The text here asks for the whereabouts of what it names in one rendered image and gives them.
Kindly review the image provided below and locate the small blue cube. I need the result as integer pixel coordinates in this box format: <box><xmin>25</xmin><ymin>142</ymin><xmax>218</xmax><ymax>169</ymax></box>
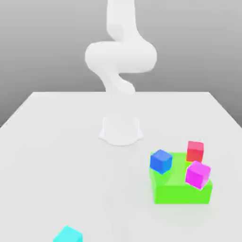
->
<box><xmin>149</xmin><ymin>149</ymin><xmax>173</xmax><ymax>175</ymax></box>

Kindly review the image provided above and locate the small red cube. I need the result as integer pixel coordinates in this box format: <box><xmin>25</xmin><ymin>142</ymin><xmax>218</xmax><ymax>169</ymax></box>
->
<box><xmin>186</xmin><ymin>140</ymin><xmax>205</xmax><ymax>163</ymax></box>

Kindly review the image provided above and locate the small magenta cube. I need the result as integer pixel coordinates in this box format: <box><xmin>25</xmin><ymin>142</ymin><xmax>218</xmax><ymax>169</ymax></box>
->
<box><xmin>185</xmin><ymin>160</ymin><xmax>212</xmax><ymax>190</ymax></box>

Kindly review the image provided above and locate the small cyan cube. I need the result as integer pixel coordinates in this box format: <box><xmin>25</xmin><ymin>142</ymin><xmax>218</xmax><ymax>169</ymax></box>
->
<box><xmin>52</xmin><ymin>225</ymin><xmax>84</xmax><ymax>242</ymax></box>

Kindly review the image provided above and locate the large green box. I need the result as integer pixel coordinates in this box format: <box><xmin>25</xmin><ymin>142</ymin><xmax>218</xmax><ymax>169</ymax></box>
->
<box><xmin>149</xmin><ymin>152</ymin><xmax>214</xmax><ymax>205</ymax></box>

